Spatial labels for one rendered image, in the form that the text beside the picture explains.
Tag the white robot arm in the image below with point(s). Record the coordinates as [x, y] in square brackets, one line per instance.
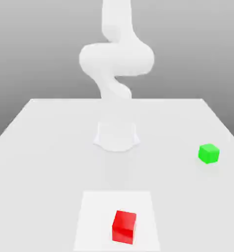
[116, 59]

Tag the small green cube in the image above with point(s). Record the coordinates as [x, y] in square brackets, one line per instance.
[208, 153]

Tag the small red cube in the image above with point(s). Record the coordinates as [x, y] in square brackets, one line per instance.
[123, 226]

